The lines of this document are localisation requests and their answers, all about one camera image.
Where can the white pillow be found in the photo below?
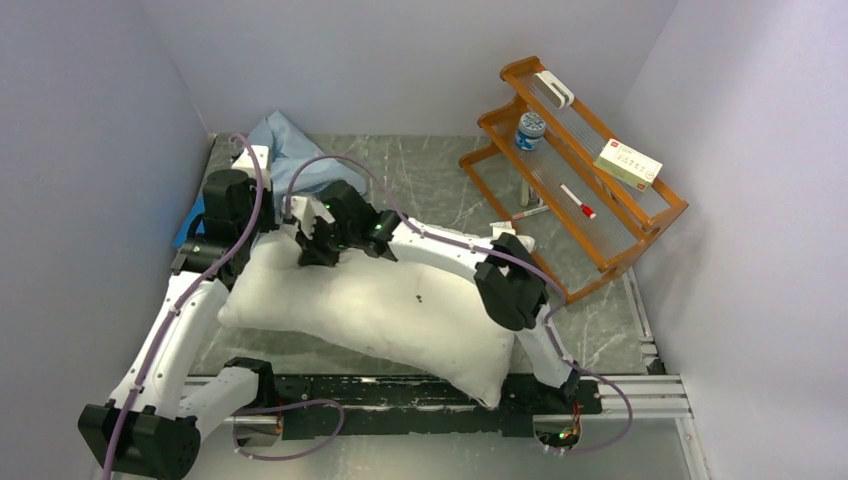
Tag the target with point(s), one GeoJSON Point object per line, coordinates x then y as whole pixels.
{"type": "Point", "coordinates": [404, 312]}

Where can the orange wooden shelf rack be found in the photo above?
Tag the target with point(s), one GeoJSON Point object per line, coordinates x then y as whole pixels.
{"type": "Point", "coordinates": [627, 221]}

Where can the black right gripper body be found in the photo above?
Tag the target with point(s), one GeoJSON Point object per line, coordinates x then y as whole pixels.
{"type": "Point", "coordinates": [327, 243]}

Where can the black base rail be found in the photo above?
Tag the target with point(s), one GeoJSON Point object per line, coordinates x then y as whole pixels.
{"type": "Point", "coordinates": [318, 421]}

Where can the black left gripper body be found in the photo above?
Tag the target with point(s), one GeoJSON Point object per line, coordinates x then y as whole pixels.
{"type": "Point", "coordinates": [264, 222]}

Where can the red white marker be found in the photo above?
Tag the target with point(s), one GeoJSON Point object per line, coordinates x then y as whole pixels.
{"type": "Point", "coordinates": [586, 210]}

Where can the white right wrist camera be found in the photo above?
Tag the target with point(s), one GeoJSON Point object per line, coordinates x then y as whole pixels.
{"type": "Point", "coordinates": [303, 216]}

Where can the grey pen on table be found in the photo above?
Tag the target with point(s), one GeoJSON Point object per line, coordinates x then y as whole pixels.
{"type": "Point", "coordinates": [530, 212]}

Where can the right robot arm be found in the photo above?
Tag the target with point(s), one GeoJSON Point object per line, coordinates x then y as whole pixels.
{"type": "Point", "coordinates": [511, 285]}

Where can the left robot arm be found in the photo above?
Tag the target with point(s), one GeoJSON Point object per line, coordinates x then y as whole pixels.
{"type": "Point", "coordinates": [149, 426]}

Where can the white medicine box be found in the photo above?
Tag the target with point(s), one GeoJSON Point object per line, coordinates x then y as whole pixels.
{"type": "Point", "coordinates": [628, 165]}

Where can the white rectangular device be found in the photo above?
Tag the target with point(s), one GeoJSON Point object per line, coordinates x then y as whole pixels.
{"type": "Point", "coordinates": [553, 89]}

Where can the light blue pillowcase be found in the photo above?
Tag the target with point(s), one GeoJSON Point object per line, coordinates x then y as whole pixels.
{"type": "Point", "coordinates": [289, 148]}

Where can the blue white jar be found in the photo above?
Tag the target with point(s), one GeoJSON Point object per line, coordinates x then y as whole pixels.
{"type": "Point", "coordinates": [530, 131]}

